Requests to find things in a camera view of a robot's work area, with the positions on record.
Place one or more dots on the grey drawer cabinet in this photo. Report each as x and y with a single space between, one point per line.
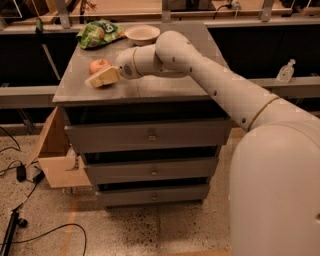
144 141

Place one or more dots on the clear sanitizer bottle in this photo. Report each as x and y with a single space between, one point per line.
286 72

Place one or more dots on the brown cardboard box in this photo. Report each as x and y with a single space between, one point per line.
61 165

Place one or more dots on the grey metal rail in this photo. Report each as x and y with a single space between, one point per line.
27 97

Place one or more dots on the white paper bowl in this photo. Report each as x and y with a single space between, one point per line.
141 35

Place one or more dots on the black power adapter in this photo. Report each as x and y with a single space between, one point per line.
21 173

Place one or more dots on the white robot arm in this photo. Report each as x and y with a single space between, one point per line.
275 169

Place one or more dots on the red apple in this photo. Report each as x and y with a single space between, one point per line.
97 65

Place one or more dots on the green chip bag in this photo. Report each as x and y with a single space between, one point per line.
99 33

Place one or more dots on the black tripod leg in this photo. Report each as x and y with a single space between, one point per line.
15 221

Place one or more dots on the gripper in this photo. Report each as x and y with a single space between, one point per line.
125 65

